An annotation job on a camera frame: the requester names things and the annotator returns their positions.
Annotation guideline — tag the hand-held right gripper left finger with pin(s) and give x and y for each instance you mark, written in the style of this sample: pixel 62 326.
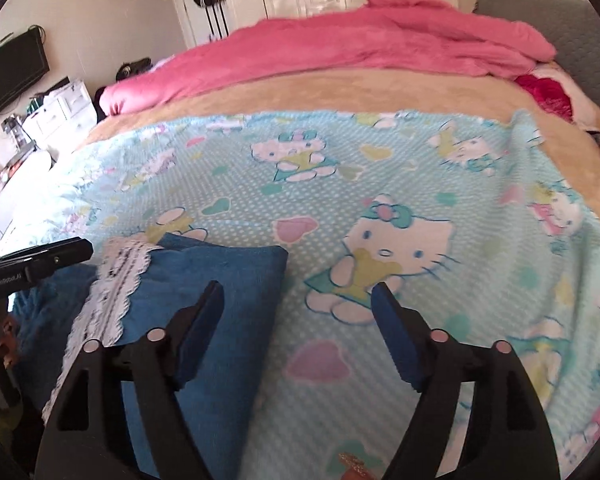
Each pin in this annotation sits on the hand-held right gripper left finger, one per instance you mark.
pixel 200 332

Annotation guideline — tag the light blue cartoon printed blanket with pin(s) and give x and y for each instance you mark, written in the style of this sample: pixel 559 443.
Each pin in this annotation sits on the light blue cartoon printed blanket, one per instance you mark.
pixel 430 185

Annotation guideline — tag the person's right hand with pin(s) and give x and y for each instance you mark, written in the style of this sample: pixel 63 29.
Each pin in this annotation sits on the person's right hand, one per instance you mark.
pixel 355 467

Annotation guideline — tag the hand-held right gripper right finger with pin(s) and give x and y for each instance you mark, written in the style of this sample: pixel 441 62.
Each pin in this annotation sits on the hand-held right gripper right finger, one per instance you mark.
pixel 395 337

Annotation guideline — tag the black cap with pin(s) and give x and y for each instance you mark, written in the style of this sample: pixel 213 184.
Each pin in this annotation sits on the black cap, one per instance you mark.
pixel 132 69

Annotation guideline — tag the white furniture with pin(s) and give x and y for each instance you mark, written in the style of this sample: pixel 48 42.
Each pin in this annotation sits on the white furniture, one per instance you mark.
pixel 25 170

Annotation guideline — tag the clear bottle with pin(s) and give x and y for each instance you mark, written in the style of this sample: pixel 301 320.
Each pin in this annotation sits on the clear bottle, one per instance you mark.
pixel 12 127

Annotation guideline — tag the black television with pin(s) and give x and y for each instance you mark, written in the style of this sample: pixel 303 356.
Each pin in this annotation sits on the black television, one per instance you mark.
pixel 10 75

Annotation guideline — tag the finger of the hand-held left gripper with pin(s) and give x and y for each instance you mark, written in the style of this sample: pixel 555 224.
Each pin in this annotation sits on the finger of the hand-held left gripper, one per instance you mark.
pixel 55 256

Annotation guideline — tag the red flowered pillow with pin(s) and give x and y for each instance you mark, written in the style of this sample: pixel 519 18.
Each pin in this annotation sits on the red flowered pillow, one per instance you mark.
pixel 545 90

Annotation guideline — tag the beige plush blanket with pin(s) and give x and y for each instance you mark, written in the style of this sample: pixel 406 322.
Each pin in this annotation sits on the beige plush blanket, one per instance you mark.
pixel 380 90

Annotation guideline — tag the white drawer unit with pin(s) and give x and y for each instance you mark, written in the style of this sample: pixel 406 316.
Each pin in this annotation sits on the white drawer unit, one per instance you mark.
pixel 65 105

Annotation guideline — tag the pink duvet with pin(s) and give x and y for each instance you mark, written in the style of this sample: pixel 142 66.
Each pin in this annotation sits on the pink duvet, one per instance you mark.
pixel 330 45

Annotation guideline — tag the blue denim skirt lace hem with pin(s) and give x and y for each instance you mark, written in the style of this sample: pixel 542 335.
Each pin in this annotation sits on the blue denim skirt lace hem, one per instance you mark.
pixel 220 267

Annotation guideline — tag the person's left hand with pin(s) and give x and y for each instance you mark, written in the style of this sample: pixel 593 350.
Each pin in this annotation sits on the person's left hand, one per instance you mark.
pixel 4 332

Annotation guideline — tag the grey quilted headboard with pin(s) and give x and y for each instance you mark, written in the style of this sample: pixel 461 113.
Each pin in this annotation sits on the grey quilted headboard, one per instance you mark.
pixel 555 25

